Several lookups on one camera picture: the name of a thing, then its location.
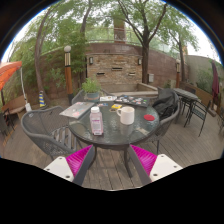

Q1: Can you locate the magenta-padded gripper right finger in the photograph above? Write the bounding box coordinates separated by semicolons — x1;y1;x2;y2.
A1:
126;143;184;187

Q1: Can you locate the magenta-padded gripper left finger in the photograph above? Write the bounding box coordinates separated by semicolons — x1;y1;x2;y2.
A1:
43;144;98;187

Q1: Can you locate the pink drink bottle white cap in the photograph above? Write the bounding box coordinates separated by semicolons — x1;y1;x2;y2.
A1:
89;106;104;137

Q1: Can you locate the flat round red coaster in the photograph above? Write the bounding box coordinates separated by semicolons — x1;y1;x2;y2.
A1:
143;114;156;122

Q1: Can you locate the white ceramic mug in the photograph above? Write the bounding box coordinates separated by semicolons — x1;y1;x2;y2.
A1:
116;106;136;126

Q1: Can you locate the black jacket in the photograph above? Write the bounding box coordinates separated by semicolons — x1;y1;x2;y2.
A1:
152;87;179;121

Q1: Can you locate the black laptop with stickers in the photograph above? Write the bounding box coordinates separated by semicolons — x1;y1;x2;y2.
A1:
114;95;150;109

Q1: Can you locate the yellow card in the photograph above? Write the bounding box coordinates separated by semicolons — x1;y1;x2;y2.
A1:
110;103;123;111

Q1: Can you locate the white sticker sheet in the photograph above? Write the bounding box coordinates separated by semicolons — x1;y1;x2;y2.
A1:
99;95;118;103

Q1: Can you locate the black metal chair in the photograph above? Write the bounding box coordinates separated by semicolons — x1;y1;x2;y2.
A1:
0;108;16;136
184;99;212;138

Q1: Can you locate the blue yellow striped cone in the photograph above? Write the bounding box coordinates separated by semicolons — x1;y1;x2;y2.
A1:
38;90;47;109

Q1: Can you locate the green potted plant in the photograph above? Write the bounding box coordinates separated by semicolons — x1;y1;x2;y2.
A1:
81;77;102;102

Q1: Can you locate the round dark patio table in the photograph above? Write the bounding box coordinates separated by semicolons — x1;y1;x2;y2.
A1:
173;87;201;112

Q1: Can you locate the wooden bench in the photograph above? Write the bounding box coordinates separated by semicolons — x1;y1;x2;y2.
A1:
1;94;28;117

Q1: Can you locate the dark-trunk tree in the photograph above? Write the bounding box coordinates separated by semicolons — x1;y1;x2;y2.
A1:
113;0;201;85

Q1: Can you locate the closed maroon umbrella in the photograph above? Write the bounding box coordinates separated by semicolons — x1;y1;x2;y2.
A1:
211;60;221;108

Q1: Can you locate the leaning thin-trunk tree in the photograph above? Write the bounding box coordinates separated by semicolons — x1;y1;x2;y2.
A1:
13;3;88;103

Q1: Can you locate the orange patio umbrella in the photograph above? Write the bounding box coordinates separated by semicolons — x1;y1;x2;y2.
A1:
0;60;33;113

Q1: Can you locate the brown lamp post white globe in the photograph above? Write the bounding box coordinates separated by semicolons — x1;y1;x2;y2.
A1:
63;45;75;104
175;59;182;89

